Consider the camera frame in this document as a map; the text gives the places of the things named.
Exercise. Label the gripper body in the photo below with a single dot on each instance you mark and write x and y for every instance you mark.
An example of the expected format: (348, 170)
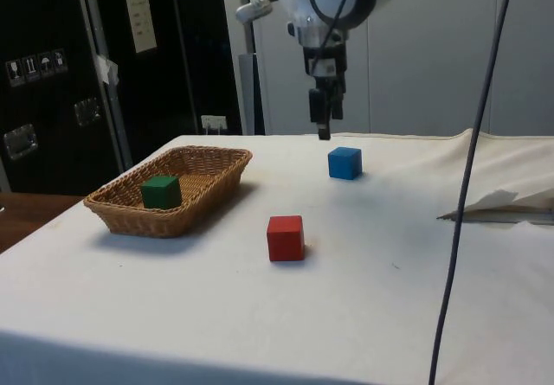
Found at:
(324, 62)

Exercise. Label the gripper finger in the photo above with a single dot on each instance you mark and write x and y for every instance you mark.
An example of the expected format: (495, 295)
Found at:
(338, 99)
(322, 108)

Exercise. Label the green block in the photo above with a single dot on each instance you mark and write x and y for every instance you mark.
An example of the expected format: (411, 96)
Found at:
(161, 192)

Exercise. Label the wicker basket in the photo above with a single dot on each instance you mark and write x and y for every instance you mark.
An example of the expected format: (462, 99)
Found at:
(130, 218)

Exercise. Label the blue block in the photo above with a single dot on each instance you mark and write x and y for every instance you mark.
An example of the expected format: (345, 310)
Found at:
(345, 163)

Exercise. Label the grey pole fixture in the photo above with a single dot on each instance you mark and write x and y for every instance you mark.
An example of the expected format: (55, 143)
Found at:
(253, 9)

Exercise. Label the pale lockers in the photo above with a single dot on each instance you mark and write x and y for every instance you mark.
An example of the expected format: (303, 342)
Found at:
(433, 78)

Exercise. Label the red block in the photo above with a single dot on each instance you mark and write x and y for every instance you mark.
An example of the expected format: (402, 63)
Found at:
(285, 239)

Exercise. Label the black cabinet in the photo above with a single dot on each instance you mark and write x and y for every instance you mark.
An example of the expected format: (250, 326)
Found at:
(52, 13)

